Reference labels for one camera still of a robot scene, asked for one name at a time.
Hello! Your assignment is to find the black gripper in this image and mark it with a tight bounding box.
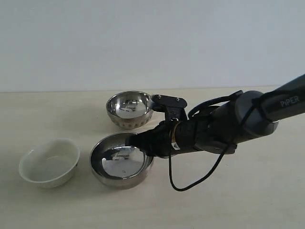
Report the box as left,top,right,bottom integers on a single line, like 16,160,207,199
129,118,214,158

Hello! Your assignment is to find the steel bowl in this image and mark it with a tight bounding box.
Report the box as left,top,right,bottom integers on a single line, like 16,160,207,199
105,91,153,129
89,132,154,189

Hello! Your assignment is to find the white ceramic bowl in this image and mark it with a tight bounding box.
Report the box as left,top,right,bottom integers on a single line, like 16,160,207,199
18,138,81,188

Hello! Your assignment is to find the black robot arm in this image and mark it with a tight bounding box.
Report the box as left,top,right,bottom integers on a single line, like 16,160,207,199
125,76,305,158

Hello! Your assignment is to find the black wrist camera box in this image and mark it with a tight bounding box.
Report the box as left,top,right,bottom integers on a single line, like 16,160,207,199
150,94,188,122

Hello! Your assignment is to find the flat black ribbon cable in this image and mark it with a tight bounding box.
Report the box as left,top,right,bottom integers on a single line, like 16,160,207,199
188,90,243,119

